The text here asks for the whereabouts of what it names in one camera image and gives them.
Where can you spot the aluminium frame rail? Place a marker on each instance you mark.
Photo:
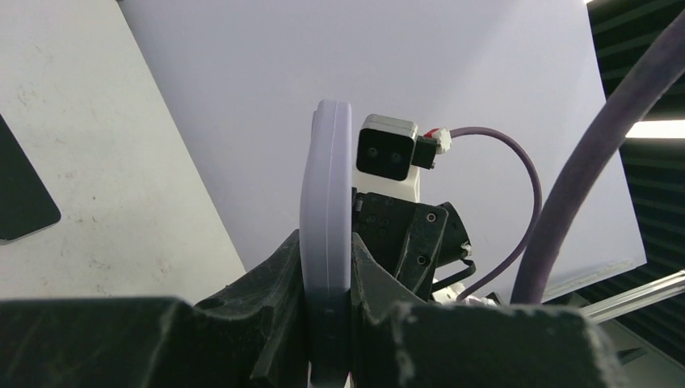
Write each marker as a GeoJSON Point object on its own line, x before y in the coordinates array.
{"type": "Point", "coordinates": [635, 299]}

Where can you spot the phone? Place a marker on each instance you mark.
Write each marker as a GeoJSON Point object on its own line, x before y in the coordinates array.
{"type": "Point", "coordinates": [325, 243]}

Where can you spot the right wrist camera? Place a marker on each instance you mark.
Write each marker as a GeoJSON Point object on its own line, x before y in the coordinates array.
{"type": "Point", "coordinates": [390, 154]}

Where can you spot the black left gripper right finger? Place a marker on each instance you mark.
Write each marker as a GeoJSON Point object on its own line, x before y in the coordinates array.
{"type": "Point", "coordinates": [398, 340]}

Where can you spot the black phone case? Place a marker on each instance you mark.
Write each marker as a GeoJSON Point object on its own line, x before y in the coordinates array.
{"type": "Point", "coordinates": [26, 205]}

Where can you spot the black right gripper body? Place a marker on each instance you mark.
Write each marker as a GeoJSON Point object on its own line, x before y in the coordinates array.
{"type": "Point", "coordinates": [425, 247]}

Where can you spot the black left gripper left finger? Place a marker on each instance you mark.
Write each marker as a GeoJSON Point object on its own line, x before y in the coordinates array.
{"type": "Point", "coordinates": [249, 334]}

